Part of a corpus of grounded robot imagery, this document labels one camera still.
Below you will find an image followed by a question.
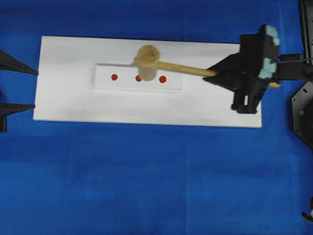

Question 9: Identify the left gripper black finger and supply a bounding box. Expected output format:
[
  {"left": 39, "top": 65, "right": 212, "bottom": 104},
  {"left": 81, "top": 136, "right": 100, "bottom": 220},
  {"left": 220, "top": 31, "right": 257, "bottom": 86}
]
[
  {"left": 0, "top": 103, "right": 35, "bottom": 133},
  {"left": 0, "top": 50, "right": 39, "bottom": 75}
]

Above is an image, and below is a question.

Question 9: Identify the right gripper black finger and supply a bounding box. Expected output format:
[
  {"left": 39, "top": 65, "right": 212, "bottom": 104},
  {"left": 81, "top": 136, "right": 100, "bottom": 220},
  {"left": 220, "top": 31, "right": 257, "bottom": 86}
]
[
  {"left": 207, "top": 52, "right": 245, "bottom": 73},
  {"left": 203, "top": 73, "right": 245, "bottom": 92}
]

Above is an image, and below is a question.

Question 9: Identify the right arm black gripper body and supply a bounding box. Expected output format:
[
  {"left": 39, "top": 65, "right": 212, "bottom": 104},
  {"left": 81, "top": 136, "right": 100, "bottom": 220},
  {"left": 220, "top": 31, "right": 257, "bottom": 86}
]
[{"left": 231, "top": 27, "right": 275, "bottom": 114}]

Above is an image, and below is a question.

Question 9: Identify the wooden mallet hammer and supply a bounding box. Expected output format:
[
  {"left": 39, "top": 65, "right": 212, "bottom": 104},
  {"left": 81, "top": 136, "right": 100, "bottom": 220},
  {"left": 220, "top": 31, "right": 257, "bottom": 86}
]
[{"left": 132, "top": 45, "right": 282, "bottom": 89}]

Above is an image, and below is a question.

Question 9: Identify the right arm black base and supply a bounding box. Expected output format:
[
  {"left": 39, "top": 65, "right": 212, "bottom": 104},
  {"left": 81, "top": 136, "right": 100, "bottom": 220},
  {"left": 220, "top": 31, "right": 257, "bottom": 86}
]
[{"left": 291, "top": 0, "right": 313, "bottom": 148}]

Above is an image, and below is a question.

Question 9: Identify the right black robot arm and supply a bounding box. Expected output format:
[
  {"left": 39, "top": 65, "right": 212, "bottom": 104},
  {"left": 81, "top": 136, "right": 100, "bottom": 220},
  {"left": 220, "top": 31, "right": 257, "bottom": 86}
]
[{"left": 203, "top": 25, "right": 313, "bottom": 114}]

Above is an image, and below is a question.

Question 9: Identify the right red dot mark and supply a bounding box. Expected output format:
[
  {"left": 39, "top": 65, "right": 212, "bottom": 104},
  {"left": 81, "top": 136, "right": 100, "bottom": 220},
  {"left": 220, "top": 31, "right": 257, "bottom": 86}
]
[{"left": 159, "top": 75, "right": 167, "bottom": 83}]

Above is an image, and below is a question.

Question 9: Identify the red dot mark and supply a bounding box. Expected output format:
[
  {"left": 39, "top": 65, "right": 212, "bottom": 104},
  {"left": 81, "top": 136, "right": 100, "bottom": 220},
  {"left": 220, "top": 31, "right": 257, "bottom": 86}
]
[
  {"left": 135, "top": 75, "right": 142, "bottom": 82},
  {"left": 111, "top": 74, "right": 118, "bottom": 81},
  {"left": 159, "top": 75, "right": 167, "bottom": 83}
]

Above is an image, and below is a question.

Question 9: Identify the middle red dot mark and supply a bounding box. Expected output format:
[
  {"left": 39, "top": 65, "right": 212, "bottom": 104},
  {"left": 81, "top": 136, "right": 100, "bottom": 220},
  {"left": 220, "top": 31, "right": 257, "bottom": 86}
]
[{"left": 135, "top": 75, "right": 142, "bottom": 82}]

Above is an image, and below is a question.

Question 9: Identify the left red dot mark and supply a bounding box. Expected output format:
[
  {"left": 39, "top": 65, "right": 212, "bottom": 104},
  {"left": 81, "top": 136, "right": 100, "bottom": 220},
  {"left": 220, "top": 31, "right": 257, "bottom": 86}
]
[{"left": 111, "top": 74, "right": 118, "bottom": 81}]

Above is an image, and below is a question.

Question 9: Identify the large white foam board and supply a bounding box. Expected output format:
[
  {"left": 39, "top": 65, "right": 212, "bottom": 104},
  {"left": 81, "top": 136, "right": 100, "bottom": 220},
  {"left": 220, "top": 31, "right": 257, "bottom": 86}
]
[{"left": 33, "top": 36, "right": 262, "bottom": 128}]

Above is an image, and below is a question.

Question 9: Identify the small white raised block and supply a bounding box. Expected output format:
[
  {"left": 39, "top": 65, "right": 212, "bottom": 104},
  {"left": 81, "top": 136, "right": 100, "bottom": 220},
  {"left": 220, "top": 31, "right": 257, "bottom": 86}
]
[{"left": 94, "top": 64, "right": 183, "bottom": 92}]

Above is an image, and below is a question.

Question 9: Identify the black clip bottom right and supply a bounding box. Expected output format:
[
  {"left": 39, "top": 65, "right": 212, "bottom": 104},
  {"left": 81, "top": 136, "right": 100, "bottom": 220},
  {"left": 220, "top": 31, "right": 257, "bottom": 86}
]
[{"left": 301, "top": 197, "right": 313, "bottom": 223}]

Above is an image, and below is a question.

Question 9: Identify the right wrist camera teal foam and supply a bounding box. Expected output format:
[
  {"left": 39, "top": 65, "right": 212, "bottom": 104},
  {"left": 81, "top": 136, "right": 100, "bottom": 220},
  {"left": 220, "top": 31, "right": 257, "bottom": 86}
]
[{"left": 258, "top": 25, "right": 280, "bottom": 80}]

